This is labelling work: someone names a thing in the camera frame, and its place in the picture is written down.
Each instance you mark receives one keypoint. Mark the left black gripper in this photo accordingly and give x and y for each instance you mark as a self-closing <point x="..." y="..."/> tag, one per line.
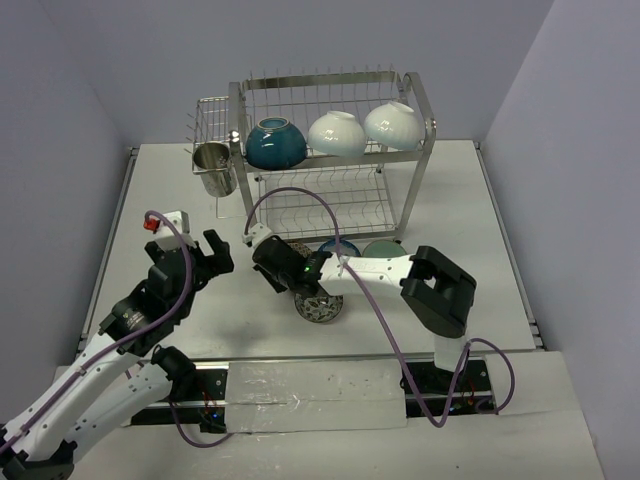
<point x="195" y="260"/>

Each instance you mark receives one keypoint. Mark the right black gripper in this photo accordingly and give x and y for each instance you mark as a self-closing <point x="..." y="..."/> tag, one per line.
<point x="278" y="286"/>

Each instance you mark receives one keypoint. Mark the floral patterned dark bowl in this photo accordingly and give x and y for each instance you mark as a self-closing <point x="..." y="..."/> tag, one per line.
<point x="319" y="310"/>

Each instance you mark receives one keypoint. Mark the blue patterned bowl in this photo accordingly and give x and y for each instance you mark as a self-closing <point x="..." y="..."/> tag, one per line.
<point x="346" y="247"/>

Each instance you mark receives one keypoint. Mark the pale green bowl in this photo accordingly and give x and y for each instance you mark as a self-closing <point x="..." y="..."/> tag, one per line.
<point x="383" y="248"/>

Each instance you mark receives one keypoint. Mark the teal bowl tan interior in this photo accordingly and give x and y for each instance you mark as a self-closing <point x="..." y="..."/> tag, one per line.
<point x="275" y="144"/>

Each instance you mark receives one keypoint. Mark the white bowl top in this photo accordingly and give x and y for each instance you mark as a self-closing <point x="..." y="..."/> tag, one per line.
<point x="337" y="133"/>

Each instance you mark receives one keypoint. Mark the white bowl dark rim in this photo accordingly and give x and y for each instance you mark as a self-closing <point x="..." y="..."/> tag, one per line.
<point x="396" y="126"/>

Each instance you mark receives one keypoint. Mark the geometric patterned bowl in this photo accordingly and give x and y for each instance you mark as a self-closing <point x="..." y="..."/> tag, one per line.
<point x="300" y="248"/>

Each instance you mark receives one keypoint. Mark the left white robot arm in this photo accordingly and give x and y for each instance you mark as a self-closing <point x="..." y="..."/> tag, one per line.
<point x="122" y="370"/>

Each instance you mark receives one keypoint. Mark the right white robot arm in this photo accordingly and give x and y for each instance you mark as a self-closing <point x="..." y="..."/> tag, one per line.
<point x="438" y="292"/>

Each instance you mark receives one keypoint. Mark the steel two-tier dish rack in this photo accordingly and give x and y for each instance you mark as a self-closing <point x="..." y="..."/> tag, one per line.
<point x="367" y="197"/>

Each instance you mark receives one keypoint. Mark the steel utensil cup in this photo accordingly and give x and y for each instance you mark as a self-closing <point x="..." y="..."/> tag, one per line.
<point x="213" y="165"/>

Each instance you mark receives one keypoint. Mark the white taped board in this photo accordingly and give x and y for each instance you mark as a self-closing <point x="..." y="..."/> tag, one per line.
<point x="284" y="397"/>

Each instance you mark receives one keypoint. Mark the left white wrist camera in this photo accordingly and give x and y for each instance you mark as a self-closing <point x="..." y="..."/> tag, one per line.
<point x="170" y="233"/>

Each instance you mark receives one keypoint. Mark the wire side basket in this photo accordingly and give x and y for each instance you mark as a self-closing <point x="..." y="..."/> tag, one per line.
<point x="208" y="123"/>

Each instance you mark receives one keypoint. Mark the black mounting rail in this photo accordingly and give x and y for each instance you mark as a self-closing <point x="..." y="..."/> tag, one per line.
<point x="202" y="407"/>

